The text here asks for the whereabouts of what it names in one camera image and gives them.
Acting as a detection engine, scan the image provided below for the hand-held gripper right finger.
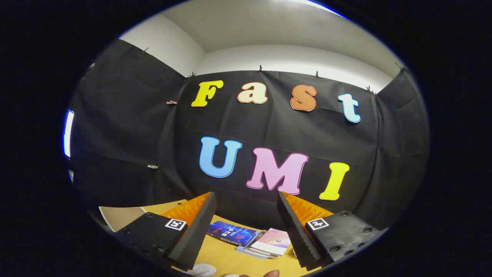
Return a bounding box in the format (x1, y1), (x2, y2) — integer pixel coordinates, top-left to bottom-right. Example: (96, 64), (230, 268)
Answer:
(277, 191), (390, 270)

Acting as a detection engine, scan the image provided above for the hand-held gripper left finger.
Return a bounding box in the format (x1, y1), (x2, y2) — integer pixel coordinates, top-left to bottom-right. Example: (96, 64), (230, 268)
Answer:
(115, 192), (218, 272)

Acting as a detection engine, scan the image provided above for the light blue book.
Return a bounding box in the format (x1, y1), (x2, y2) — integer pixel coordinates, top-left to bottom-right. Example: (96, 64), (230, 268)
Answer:
(235, 246), (269, 260)

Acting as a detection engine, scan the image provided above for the beige fabric storage box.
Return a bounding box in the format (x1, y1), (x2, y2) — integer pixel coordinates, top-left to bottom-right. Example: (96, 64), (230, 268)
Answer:
(99, 206), (148, 232)

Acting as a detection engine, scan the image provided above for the row of black cloth clips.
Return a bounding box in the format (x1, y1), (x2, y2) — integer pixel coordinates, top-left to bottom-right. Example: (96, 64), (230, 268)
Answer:
(140, 47), (405, 97)

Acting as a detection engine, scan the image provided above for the grey book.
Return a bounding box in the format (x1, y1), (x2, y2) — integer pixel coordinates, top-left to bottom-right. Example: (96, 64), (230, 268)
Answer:
(242, 231), (287, 258)

